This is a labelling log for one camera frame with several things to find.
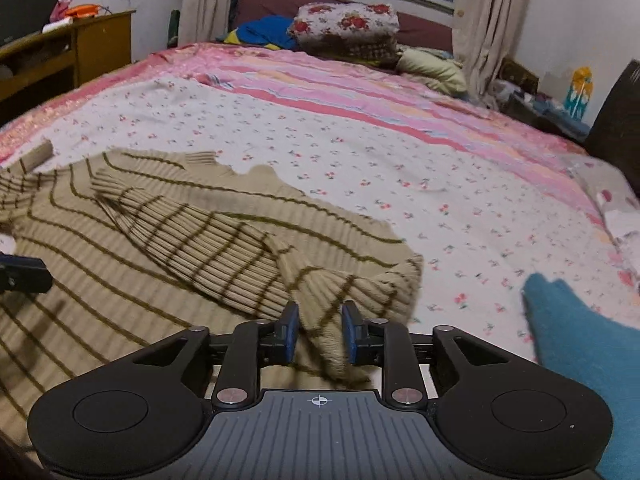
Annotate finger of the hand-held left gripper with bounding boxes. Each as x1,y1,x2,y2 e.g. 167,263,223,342
0,254,53,294

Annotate dark monitor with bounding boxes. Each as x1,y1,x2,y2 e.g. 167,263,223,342
0,0,61,48

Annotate maroon headboard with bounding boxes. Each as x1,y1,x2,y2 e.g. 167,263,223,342
235,0,457,56

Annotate teal fuzzy garment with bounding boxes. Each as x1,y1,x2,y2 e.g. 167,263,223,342
521,272,640,480

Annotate yellow-green pillow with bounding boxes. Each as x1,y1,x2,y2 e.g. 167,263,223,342
397,46,471,96

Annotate beige curtain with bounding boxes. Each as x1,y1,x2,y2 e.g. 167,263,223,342
451,0,542,107
177,0,242,47

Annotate brown checked blanket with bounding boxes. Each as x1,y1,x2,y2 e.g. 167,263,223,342
307,37,403,68

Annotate dark brown sofa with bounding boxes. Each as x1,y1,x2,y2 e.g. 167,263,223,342
584,59,640,198

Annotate cluttered nightstand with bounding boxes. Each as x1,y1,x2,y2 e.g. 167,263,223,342
497,56,593,138

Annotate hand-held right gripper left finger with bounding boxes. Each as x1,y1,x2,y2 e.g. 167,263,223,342
132,301,301,408

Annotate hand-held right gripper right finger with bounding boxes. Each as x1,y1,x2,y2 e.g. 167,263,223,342
341,300,506,407

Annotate wooden desk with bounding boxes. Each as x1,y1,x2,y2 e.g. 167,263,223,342
0,9,137,123

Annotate pink striped blanket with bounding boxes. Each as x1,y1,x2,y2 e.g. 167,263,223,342
0,41,593,171

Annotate beige striped knit sweater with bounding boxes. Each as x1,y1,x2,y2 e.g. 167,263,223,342
0,141,425,453

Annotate white pink floral cloth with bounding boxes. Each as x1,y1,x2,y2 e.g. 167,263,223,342
575,155,640,308

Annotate floral pillow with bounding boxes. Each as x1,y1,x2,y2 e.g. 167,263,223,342
289,2,401,48

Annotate blue yellow cloth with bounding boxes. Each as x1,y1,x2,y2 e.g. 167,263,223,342
217,15,301,51

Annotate yellow blue wall sticker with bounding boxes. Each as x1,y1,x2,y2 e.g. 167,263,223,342
564,66,596,121

